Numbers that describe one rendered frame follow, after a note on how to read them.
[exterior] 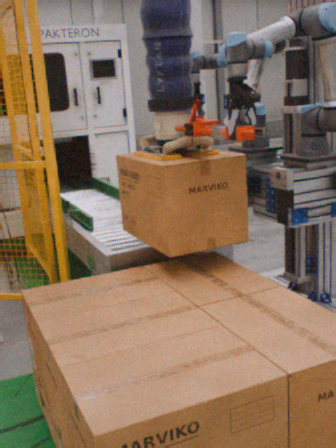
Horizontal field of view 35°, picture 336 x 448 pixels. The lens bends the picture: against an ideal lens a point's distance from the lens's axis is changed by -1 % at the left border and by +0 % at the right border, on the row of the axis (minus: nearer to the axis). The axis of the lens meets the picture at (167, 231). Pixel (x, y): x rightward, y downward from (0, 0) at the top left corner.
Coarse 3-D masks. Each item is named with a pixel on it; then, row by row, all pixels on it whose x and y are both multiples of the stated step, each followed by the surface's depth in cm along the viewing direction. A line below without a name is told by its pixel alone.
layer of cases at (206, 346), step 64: (192, 256) 273; (64, 320) 207; (128, 320) 203; (192, 320) 199; (256, 320) 195; (320, 320) 191; (64, 384) 167; (128, 384) 158; (192, 384) 156; (256, 384) 154; (320, 384) 164
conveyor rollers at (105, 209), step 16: (64, 192) 473; (80, 192) 472; (96, 192) 465; (96, 208) 402; (112, 208) 398; (80, 224) 361; (96, 224) 354; (112, 224) 352; (112, 240) 315; (128, 240) 310
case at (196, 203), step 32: (128, 160) 258; (192, 160) 230; (224, 160) 232; (128, 192) 266; (160, 192) 228; (192, 192) 229; (224, 192) 236; (128, 224) 274; (160, 224) 235; (192, 224) 232; (224, 224) 239
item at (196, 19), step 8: (192, 0) 545; (200, 0) 549; (192, 8) 547; (200, 8) 550; (192, 16) 549; (200, 16) 552; (192, 24) 551; (200, 24) 554; (200, 32) 556; (192, 40) 556; (200, 40) 558; (192, 48) 559; (200, 48) 560; (200, 72) 566; (200, 80) 567; (200, 88) 570
